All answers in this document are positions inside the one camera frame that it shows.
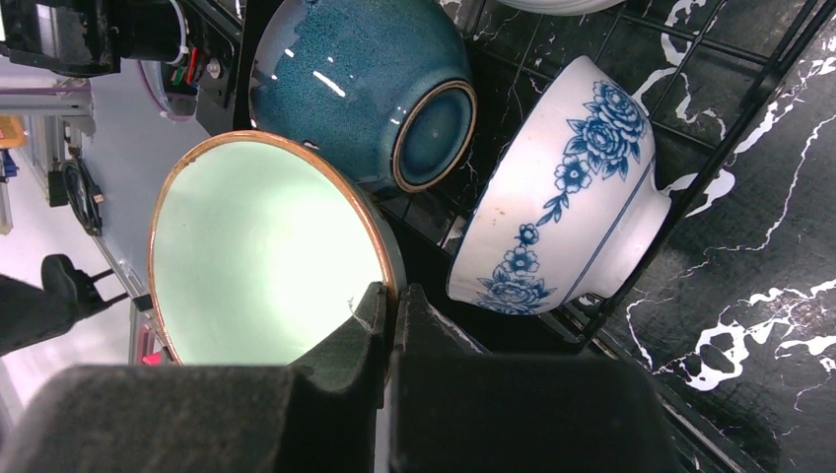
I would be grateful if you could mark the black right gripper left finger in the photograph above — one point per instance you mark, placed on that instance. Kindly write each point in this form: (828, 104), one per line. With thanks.
(317, 414)

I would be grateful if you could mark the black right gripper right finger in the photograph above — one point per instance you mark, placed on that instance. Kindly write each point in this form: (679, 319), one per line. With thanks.
(456, 408)

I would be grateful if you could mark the pale green bowl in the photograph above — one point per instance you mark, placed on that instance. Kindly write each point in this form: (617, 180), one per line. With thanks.
(259, 249)

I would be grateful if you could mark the blue patterned bowl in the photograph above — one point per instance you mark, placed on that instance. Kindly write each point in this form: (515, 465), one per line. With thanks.
(572, 206)

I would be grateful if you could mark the dark blue beige bowl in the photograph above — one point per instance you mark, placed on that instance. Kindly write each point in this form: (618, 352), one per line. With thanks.
(382, 90)

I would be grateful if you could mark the dark striped white bowl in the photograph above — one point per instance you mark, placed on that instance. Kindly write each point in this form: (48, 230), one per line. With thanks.
(561, 8)

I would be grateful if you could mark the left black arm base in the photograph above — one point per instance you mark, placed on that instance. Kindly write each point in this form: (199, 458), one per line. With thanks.
(187, 54)

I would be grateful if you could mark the black stand outside table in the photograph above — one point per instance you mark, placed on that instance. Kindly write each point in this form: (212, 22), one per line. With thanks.
(30, 315)

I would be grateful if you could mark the aluminium table edge rail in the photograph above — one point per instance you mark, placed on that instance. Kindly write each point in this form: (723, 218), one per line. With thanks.
(98, 196)

